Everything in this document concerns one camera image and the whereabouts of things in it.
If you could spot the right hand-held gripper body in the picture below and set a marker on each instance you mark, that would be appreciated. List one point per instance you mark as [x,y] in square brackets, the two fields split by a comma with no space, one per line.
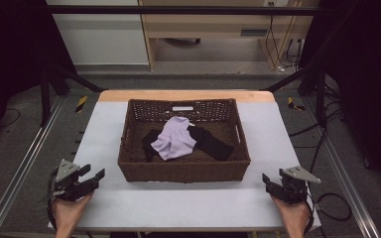
[296,185]

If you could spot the person's left hand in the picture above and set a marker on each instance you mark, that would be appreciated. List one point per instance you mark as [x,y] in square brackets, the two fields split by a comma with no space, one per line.
[68,211]

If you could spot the white table mat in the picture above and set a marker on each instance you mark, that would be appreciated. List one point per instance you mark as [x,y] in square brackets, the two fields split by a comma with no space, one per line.
[178,205]

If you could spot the aluminium rail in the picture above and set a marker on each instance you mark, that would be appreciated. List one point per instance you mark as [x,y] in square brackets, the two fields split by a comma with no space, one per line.
[20,175]
[347,185]

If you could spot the white cabinet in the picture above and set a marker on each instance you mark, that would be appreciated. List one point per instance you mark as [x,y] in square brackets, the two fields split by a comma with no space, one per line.
[102,39]

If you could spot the black cloth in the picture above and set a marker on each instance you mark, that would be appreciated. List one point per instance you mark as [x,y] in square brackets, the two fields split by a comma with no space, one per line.
[215,145]

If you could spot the black horizontal frame bar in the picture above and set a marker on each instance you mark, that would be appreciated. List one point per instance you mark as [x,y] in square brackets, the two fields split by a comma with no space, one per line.
[178,10]

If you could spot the brown woven basket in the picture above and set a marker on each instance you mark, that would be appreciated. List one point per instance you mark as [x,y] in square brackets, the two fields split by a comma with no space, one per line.
[185,172]

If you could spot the person's right hand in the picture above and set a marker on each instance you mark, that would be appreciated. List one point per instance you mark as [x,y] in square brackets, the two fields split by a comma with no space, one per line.
[292,213]

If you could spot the black curtain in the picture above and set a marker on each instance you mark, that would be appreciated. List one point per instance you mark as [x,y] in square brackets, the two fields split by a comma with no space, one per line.
[367,82]
[13,59]

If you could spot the black frame strut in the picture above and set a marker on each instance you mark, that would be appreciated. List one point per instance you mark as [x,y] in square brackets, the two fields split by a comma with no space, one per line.
[46,95]
[320,95]

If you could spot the light wooden desk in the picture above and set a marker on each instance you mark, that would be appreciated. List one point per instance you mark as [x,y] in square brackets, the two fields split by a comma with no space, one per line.
[211,23]

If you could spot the lilac cloth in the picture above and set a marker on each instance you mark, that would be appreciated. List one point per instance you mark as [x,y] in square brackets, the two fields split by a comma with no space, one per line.
[175,139]

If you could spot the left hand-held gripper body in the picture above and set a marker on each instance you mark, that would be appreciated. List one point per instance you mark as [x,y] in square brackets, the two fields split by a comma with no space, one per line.
[66,178]

